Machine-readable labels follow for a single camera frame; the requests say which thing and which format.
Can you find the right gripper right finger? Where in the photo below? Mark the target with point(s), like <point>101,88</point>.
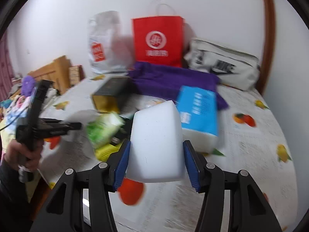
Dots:
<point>195,165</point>

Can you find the grey Nike bag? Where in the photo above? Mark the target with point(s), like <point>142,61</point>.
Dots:
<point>234,68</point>

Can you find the red paper shopping bag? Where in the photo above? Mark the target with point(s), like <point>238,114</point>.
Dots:
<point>159,39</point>

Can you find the wooden headboard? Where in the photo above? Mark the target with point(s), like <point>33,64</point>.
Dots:
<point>57,72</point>

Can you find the brown wooden door frame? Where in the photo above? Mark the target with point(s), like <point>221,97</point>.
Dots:
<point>269,45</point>

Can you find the blue tissue pack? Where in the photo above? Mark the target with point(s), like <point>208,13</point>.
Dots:
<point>198,112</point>

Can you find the green wet wipe packet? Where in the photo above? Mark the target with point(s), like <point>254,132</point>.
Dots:
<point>103,128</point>

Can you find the left hand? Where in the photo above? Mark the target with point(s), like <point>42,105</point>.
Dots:
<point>16,151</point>

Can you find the white Miniso plastic bag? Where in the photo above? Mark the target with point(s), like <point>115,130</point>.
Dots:
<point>107,52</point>

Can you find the purple plush toy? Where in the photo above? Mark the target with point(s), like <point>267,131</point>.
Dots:
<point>27,86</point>

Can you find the dark green tin box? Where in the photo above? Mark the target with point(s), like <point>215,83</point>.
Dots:
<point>112,95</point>

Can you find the yellow Adidas pouch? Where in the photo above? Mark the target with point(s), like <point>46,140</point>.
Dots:
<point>104,152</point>

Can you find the brown patterned box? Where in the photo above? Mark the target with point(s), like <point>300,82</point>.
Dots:
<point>76,75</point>

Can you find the purple towel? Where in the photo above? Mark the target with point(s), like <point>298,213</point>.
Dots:
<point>165,81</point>

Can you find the white sponge block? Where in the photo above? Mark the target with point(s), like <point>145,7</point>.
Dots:
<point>156,151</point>

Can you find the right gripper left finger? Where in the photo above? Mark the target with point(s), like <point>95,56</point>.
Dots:
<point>118,163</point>

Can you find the pile of clothes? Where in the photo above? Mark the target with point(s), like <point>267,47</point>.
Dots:
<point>18,108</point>

